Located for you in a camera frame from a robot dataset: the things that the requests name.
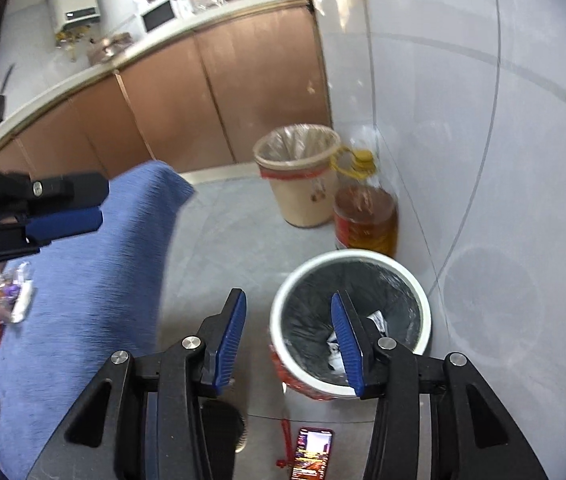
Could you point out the white water heater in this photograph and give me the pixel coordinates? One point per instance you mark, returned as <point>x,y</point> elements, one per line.
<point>75,2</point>

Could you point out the black ribbed object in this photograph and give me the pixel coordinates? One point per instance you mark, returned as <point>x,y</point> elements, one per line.
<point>220,427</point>

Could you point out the blue fleece cloth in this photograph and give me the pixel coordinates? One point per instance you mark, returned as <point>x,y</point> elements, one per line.
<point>98,270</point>

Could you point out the brown kitchen cabinet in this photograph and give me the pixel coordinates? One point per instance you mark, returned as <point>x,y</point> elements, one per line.
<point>173,95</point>

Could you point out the clear bin liner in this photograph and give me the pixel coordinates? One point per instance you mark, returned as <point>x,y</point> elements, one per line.
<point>293,142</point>

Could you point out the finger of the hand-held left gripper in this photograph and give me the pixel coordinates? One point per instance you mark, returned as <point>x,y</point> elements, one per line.
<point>63,225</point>
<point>70,190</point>

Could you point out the white microwave oven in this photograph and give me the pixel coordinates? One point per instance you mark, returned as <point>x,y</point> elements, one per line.
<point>158,14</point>

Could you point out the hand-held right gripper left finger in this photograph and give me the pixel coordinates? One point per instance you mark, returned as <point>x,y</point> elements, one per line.
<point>228,340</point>

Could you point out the beige plastic bin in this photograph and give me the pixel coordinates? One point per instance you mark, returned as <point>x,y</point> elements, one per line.
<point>303,200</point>

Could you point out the white round bin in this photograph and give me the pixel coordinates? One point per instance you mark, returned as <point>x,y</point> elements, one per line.
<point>288,360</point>

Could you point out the crumpled white paper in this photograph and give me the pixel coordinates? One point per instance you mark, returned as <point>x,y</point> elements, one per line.
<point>377,322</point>

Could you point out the smartphone with lit screen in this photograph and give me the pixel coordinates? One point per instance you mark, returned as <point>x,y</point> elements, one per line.
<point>313,452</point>

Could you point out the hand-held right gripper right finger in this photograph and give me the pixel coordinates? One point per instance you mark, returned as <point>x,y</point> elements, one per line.
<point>345,340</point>

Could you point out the black bin liner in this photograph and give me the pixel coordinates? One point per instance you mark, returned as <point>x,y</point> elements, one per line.
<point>303,305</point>

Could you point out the cooking oil bottle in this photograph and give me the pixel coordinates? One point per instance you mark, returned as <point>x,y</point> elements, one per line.
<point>365,220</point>

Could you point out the brass pipe fittings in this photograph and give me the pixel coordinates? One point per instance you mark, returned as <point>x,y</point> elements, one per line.
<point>70,42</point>

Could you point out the metal bowl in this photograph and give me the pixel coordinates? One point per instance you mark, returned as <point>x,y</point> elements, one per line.
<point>110,47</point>

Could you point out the pile of plastic wrappers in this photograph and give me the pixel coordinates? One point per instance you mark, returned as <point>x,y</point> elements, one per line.
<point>10,300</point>

